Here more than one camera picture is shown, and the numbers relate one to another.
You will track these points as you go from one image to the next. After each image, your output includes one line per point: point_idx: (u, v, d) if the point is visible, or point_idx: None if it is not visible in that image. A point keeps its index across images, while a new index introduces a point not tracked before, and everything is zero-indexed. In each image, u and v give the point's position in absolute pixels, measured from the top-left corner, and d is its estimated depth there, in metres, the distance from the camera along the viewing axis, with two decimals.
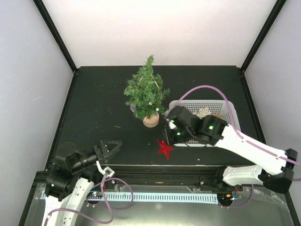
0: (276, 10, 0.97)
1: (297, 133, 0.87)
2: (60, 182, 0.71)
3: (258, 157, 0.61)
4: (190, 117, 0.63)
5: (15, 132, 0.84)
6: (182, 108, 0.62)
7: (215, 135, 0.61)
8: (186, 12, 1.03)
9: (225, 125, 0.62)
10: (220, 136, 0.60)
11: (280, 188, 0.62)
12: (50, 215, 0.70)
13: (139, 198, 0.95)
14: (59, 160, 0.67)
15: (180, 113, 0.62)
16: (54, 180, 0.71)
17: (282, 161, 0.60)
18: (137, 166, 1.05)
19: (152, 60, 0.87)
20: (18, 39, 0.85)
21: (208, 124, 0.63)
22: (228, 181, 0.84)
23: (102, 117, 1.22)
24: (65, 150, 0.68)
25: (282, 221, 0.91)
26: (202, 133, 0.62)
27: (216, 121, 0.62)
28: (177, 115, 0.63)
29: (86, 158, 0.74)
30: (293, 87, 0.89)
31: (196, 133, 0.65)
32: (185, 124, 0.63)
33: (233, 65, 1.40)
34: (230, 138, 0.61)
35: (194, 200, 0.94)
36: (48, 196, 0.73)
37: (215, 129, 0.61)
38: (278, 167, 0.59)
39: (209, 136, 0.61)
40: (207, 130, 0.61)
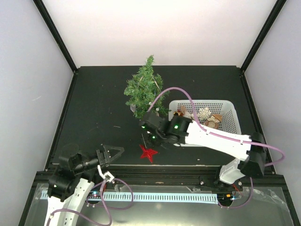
0: (276, 10, 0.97)
1: (297, 133, 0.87)
2: (62, 183, 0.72)
3: (223, 145, 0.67)
4: (158, 120, 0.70)
5: (15, 132, 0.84)
6: (148, 114, 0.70)
7: (182, 133, 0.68)
8: (186, 12, 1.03)
9: (190, 122, 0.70)
10: (186, 133, 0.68)
11: (255, 172, 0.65)
12: (52, 215, 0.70)
13: (139, 198, 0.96)
14: (62, 161, 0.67)
15: (148, 118, 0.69)
16: (57, 181, 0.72)
17: (246, 145, 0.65)
18: (137, 166, 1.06)
19: (152, 60, 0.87)
20: (18, 39, 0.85)
21: (175, 124, 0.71)
22: (225, 179, 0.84)
23: (102, 117, 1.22)
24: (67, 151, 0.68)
25: (282, 221, 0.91)
26: (171, 134, 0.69)
27: (180, 121, 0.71)
28: (145, 120, 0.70)
29: (88, 160, 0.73)
30: (293, 87, 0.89)
31: (166, 135, 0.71)
32: (154, 127, 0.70)
33: (233, 65, 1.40)
34: (195, 133, 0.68)
35: (194, 200, 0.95)
36: (50, 197, 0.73)
37: (181, 128, 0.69)
38: (242, 152, 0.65)
39: (178, 135, 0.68)
40: (175, 130, 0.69)
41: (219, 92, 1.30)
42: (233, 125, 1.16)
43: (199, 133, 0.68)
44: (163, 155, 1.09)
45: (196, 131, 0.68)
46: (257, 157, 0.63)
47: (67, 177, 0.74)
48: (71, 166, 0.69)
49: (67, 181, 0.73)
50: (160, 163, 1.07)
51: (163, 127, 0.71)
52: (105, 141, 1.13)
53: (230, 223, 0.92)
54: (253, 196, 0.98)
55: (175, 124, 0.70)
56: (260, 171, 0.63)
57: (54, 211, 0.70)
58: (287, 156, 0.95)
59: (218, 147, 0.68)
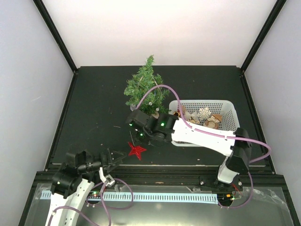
0: (276, 9, 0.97)
1: (297, 133, 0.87)
2: (66, 181, 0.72)
3: (208, 141, 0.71)
4: (146, 117, 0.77)
5: (15, 132, 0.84)
6: (137, 113, 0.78)
7: (167, 130, 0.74)
8: (186, 12, 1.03)
9: (176, 119, 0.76)
10: (171, 129, 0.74)
11: (240, 167, 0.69)
12: (55, 212, 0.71)
13: (139, 198, 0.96)
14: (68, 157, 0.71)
15: (135, 116, 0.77)
16: (60, 178, 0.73)
17: (230, 140, 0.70)
18: (137, 166, 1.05)
19: (152, 60, 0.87)
20: (18, 39, 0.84)
21: (161, 121, 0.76)
22: (223, 179, 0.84)
23: (102, 117, 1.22)
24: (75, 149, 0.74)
25: (282, 221, 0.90)
26: (158, 132, 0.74)
27: (167, 119, 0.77)
28: (132, 117, 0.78)
29: (92, 161, 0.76)
30: (293, 86, 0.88)
31: (153, 133, 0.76)
32: (142, 125, 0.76)
33: (233, 65, 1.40)
34: (183, 129, 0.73)
35: (194, 200, 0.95)
36: (53, 194, 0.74)
37: (167, 125, 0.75)
38: (226, 147, 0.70)
39: (163, 133, 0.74)
40: (161, 127, 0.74)
41: (219, 92, 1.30)
42: (233, 125, 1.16)
43: (185, 130, 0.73)
44: (163, 155, 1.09)
45: (182, 128, 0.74)
46: (241, 152, 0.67)
47: (70, 175, 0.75)
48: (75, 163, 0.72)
49: (71, 179, 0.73)
50: (160, 163, 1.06)
51: (150, 124, 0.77)
52: (105, 141, 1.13)
53: (230, 223, 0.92)
54: (253, 196, 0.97)
55: (162, 121, 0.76)
56: (243, 165, 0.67)
57: (57, 208, 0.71)
58: (287, 156, 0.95)
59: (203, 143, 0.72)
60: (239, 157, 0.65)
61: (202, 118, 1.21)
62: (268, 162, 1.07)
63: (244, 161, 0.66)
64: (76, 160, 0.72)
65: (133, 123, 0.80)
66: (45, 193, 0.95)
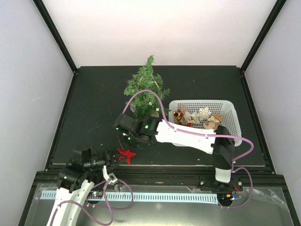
0: (276, 9, 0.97)
1: (297, 133, 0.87)
2: (72, 176, 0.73)
3: (190, 141, 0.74)
4: (131, 121, 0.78)
5: (15, 132, 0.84)
6: (122, 117, 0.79)
7: (151, 132, 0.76)
8: (186, 12, 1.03)
9: (160, 121, 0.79)
10: (155, 131, 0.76)
11: (222, 163, 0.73)
12: (59, 206, 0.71)
13: (139, 198, 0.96)
14: (75, 154, 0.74)
15: (121, 120, 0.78)
16: (67, 173, 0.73)
17: (211, 138, 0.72)
18: (137, 166, 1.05)
19: (152, 60, 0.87)
20: (19, 39, 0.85)
21: (146, 124, 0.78)
22: (221, 179, 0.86)
23: (102, 117, 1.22)
24: (81, 145, 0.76)
25: (282, 221, 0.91)
26: (143, 134, 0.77)
27: (151, 121, 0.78)
28: (118, 121, 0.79)
29: (96, 159, 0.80)
30: (293, 86, 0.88)
31: (138, 134, 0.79)
32: (128, 128, 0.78)
33: (233, 65, 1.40)
34: (164, 131, 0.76)
35: (194, 200, 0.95)
36: (59, 189, 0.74)
37: (151, 127, 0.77)
38: (209, 146, 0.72)
39: (148, 135, 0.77)
40: (146, 130, 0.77)
41: (219, 93, 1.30)
42: (233, 125, 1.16)
43: (168, 131, 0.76)
44: (163, 155, 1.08)
45: (165, 129, 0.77)
46: (222, 149, 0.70)
47: (76, 172, 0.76)
48: (82, 160, 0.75)
49: (77, 174, 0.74)
50: (160, 163, 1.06)
51: (136, 127, 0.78)
52: (105, 141, 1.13)
53: (230, 223, 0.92)
54: (253, 196, 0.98)
55: (146, 124, 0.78)
56: (225, 160, 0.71)
57: (62, 202, 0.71)
58: (287, 156, 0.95)
59: (187, 143, 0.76)
60: (219, 153, 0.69)
61: (202, 118, 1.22)
62: (268, 162, 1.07)
63: (225, 157, 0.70)
64: (83, 157, 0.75)
65: (119, 127, 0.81)
66: (45, 193, 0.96)
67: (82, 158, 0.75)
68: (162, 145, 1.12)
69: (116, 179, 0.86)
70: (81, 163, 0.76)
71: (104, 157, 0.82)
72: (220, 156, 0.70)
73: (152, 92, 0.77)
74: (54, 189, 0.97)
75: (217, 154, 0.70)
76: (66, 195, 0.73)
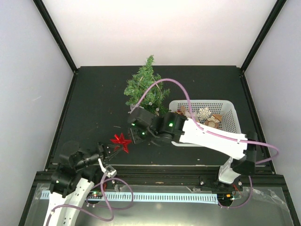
0: (276, 9, 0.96)
1: (297, 133, 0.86)
2: (65, 180, 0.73)
3: (219, 145, 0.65)
4: (151, 117, 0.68)
5: (15, 131, 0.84)
6: (140, 111, 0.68)
7: (177, 131, 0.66)
8: (186, 12, 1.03)
9: (185, 120, 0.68)
10: (182, 131, 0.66)
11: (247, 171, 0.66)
12: (53, 211, 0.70)
13: (139, 198, 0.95)
14: (63, 159, 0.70)
15: (139, 115, 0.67)
16: (59, 178, 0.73)
17: (243, 144, 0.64)
18: (137, 166, 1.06)
19: (152, 60, 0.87)
20: (19, 39, 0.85)
21: (169, 121, 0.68)
22: (224, 180, 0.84)
23: (102, 117, 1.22)
24: (68, 149, 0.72)
25: (282, 221, 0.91)
26: (165, 132, 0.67)
27: (175, 117, 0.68)
28: (136, 117, 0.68)
29: (89, 156, 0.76)
30: (293, 86, 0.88)
31: (159, 133, 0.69)
32: (146, 125, 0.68)
33: (233, 65, 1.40)
34: (190, 132, 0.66)
35: (194, 200, 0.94)
36: (52, 193, 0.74)
37: (176, 126, 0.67)
38: (240, 152, 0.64)
39: (171, 133, 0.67)
40: (169, 128, 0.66)
41: (219, 93, 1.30)
42: (233, 125, 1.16)
43: (195, 132, 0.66)
44: (163, 155, 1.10)
45: (192, 130, 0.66)
46: (252, 156, 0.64)
47: (68, 175, 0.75)
48: (72, 164, 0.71)
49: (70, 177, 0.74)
50: (160, 163, 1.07)
51: (155, 124, 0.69)
52: (105, 141, 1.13)
53: (230, 223, 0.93)
54: (253, 196, 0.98)
55: (170, 121, 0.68)
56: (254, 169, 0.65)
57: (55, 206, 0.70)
58: (287, 156, 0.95)
59: (215, 146, 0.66)
60: (249, 160, 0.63)
61: (202, 118, 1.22)
62: (268, 162, 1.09)
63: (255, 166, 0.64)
64: (72, 160, 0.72)
65: (135, 122, 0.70)
66: (45, 193, 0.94)
67: (71, 162, 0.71)
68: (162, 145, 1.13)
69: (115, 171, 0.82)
70: (72, 166, 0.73)
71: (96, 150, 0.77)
72: (250, 164, 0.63)
73: (175, 81, 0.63)
74: None
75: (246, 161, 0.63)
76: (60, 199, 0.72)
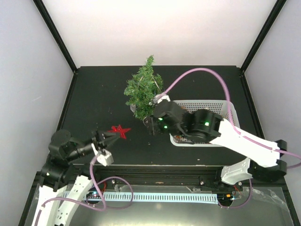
0: (277, 8, 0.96)
1: (297, 133, 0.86)
2: (57, 173, 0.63)
3: (251, 151, 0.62)
4: (181, 112, 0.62)
5: (15, 132, 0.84)
6: (171, 105, 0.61)
7: (212, 132, 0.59)
8: (186, 12, 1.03)
9: (221, 120, 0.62)
10: (218, 133, 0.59)
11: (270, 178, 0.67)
12: (43, 206, 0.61)
13: (139, 198, 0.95)
14: (52, 150, 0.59)
15: (170, 109, 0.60)
16: (50, 171, 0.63)
17: (276, 153, 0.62)
18: (137, 166, 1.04)
19: (152, 60, 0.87)
20: (19, 39, 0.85)
21: (202, 120, 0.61)
22: (227, 181, 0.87)
23: (102, 117, 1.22)
24: (59, 138, 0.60)
25: (282, 221, 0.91)
26: (198, 131, 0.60)
27: (210, 117, 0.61)
28: (166, 111, 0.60)
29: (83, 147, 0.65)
30: (293, 86, 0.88)
31: (189, 131, 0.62)
32: (177, 120, 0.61)
33: (233, 65, 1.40)
34: (228, 134, 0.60)
35: (194, 200, 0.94)
36: (41, 186, 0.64)
37: (212, 126, 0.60)
38: (273, 161, 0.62)
39: (205, 133, 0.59)
40: (204, 127, 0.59)
41: (219, 93, 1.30)
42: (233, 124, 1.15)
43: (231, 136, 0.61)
44: (164, 156, 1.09)
45: (228, 133, 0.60)
46: (284, 166, 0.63)
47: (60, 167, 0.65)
48: (63, 155, 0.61)
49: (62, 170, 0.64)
50: (160, 163, 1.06)
51: (186, 121, 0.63)
52: None
53: (230, 223, 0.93)
54: (253, 196, 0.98)
55: (203, 119, 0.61)
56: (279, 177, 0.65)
57: (45, 200, 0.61)
58: (287, 156, 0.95)
59: (246, 152, 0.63)
60: (281, 170, 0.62)
61: None
62: None
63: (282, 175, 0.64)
64: (63, 151, 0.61)
65: (163, 117, 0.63)
66: None
67: (63, 153, 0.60)
68: (161, 145, 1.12)
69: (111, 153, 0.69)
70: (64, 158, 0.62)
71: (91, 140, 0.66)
72: (281, 173, 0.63)
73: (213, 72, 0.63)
74: None
75: (278, 171, 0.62)
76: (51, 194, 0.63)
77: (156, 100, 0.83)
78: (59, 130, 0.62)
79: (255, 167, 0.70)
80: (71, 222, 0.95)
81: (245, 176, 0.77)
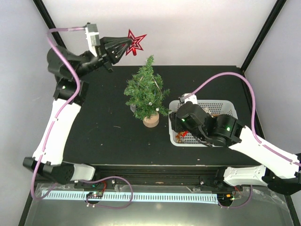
0: (276, 9, 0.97)
1: (298, 134, 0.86)
2: (70, 90, 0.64)
3: (269, 158, 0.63)
4: (204, 116, 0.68)
5: (15, 132, 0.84)
6: (195, 107, 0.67)
7: (233, 136, 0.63)
8: (186, 12, 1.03)
9: (242, 127, 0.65)
10: (239, 139, 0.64)
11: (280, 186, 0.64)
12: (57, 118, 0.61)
13: (139, 198, 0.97)
14: (55, 72, 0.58)
15: (194, 111, 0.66)
16: (64, 87, 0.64)
17: (296, 166, 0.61)
18: (137, 166, 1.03)
19: (152, 60, 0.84)
20: (19, 39, 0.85)
21: (224, 124, 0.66)
22: (229, 181, 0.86)
23: (102, 117, 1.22)
24: (55, 59, 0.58)
25: (282, 221, 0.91)
26: (218, 135, 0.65)
27: (232, 122, 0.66)
28: (189, 113, 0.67)
29: (87, 61, 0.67)
30: (294, 86, 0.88)
31: (210, 134, 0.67)
32: (199, 122, 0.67)
33: (233, 65, 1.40)
34: (245, 141, 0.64)
35: (194, 200, 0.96)
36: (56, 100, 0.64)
37: (233, 132, 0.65)
38: (291, 173, 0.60)
39: (226, 138, 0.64)
40: (225, 132, 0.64)
41: (219, 93, 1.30)
42: None
43: (251, 141, 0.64)
44: (164, 155, 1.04)
45: (247, 140, 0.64)
46: None
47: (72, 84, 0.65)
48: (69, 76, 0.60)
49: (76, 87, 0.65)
50: (160, 163, 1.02)
51: (207, 125, 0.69)
52: (105, 141, 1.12)
53: (229, 223, 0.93)
54: (253, 196, 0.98)
55: (225, 124, 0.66)
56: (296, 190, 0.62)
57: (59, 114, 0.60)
58: None
59: (264, 160, 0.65)
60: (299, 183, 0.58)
61: None
62: None
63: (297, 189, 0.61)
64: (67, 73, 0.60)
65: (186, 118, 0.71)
66: (45, 193, 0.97)
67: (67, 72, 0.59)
68: (162, 145, 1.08)
69: (98, 33, 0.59)
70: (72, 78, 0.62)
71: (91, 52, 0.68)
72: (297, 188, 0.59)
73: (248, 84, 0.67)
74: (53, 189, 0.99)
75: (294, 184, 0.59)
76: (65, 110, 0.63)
77: (184, 100, 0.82)
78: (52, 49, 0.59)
79: (273, 177, 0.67)
80: (72, 222, 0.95)
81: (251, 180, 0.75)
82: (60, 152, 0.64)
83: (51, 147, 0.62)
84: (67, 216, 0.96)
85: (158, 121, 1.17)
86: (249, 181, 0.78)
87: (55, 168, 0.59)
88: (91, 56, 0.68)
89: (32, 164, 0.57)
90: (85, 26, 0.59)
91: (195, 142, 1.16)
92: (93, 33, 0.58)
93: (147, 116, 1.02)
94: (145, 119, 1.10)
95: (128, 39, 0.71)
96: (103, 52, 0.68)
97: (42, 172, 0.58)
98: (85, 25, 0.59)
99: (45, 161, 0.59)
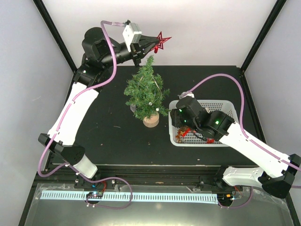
0: (277, 8, 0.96)
1: (297, 134, 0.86)
2: (90, 75, 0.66)
3: (257, 155, 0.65)
4: (199, 109, 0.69)
5: (15, 133, 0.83)
6: (192, 100, 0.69)
7: (221, 129, 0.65)
8: (187, 12, 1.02)
9: (232, 122, 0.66)
10: (226, 133, 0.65)
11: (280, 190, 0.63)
12: (74, 101, 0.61)
13: (139, 198, 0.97)
14: (88, 48, 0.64)
15: (190, 103, 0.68)
16: (85, 71, 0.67)
17: (284, 164, 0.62)
18: (137, 166, 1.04)
19: (152, 60, 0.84)
20: (19, 39, 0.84)
21: (215, 119, 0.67)
22: (228, 180, 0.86)
23: (102, 116, 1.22)
24: (92, 36, 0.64)
25: (282, 221, 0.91)
26: (208, 127, 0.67)
27: (222, 117, 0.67)
28: (186, 104, 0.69)
29: (118, 52, 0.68)
30: (294, 86, 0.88)
31: (202, 126, 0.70)
32: (193, 114, 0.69)
33: (233, 65, 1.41)
34: (235, 135, 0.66)
35: (194, 200, 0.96)
36: (75, 84, 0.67)
37: (222, 125, 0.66)
38: (278, 170, 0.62)
39: (215, 130, 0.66)
40: (214, 125, 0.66)
41: (219, 93, 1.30)
42: None
43: (239, 137, 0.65)
44: (163, 154, 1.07)
45: (236, 134, 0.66)
46: (290, 179, 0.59)
47: (95, 69, 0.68)
48: (97, 55, 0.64)
49: (95, 74, 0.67)
50: (160, 163, 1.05)
51: (201, 117, 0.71)
52: (105, 141, 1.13)
53: (229, 223, 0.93)
54: (253, 196, 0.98)
55: (216, 118, 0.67)
56: (286, 191, 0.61)
57: (75, 97, 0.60)
58: None
59: (252, 156, 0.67)
60: (285, 181, 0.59)
61: None
62: None
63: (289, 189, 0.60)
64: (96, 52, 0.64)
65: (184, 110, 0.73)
66: (46, 193, 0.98)
67: (97, 51, 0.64)
68: (162, 145, 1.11)
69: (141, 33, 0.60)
70: (99, 60, 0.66)
71: (125, 44, 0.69)
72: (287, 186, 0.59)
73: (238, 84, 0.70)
74: (54, 189, 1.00)
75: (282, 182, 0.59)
76: (83, 95, 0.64)
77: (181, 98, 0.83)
78: (94, 28, 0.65)
79: (268, 178, 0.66)
80: (72, 221, 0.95)
81: (251, 181, 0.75)
82: (74, 136, 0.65)
83: (66, 129, 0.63)
84: (67, 216, 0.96)
85: (158, 121, 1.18)
86: (248, 182, 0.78)
87: (66, 149, 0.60)
88: (123, 48, 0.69)
89: (46, 139, 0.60)
90: (129, 25, 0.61)
91: (195, 142, 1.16)
92: (137, 31, 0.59)
93: (147, 116, 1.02)
94: (145, 119, 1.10)
95: (156, 39, 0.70)
96: (138, 49, 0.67)
97: (54, 149, 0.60)
98: (130, 25, 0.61)
99: (58, 140, 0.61)
